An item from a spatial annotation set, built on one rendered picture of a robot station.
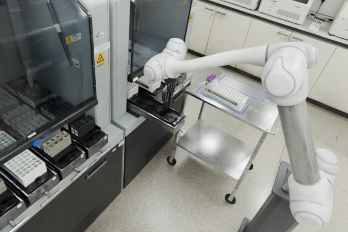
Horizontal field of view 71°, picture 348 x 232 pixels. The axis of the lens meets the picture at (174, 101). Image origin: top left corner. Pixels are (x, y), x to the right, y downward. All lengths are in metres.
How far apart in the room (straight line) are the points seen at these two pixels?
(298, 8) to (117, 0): 2.54
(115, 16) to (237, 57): 0.56
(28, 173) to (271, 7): 3.03
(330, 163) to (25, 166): 1.32
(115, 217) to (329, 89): 2.87
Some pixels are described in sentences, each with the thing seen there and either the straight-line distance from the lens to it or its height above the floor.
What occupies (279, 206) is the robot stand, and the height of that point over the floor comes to 0.58.
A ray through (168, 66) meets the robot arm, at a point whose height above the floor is 1.21.
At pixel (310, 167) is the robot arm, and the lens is 1.14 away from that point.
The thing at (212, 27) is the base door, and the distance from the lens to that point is 3.70.
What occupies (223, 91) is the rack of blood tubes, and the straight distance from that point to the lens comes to 1.65.
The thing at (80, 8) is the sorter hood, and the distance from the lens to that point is 1.06.
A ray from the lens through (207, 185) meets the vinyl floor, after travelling 2.20.
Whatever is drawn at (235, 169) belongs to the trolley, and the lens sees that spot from 2.01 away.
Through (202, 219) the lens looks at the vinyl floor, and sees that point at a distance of 2.04.
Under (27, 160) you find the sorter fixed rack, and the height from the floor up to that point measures 0.87.
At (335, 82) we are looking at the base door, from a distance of 3.59.
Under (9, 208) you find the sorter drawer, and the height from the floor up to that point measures 0.81.
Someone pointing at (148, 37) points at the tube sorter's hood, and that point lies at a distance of 1.40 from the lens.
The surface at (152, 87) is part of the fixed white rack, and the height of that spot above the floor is 0.86.
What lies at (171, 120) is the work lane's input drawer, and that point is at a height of 0.80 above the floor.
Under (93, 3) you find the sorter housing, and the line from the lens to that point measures 1.07.
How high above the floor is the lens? 1.77
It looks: 38 degrees down
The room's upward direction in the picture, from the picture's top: 11 degrees clockwise
